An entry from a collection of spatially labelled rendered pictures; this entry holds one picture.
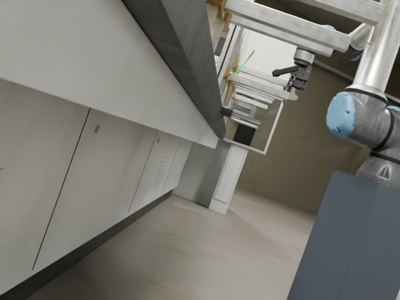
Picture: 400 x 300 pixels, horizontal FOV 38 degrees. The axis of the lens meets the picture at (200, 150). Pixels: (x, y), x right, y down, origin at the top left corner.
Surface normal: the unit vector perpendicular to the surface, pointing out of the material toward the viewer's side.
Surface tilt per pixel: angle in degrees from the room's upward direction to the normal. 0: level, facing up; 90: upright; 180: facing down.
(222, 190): 90
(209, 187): 90
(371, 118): 87
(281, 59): 90
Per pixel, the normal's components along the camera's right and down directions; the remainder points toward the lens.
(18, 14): 0.94, 0.34
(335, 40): -0.05, 0.00
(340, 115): -0.93, -0.24
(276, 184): 0.40, 0.15
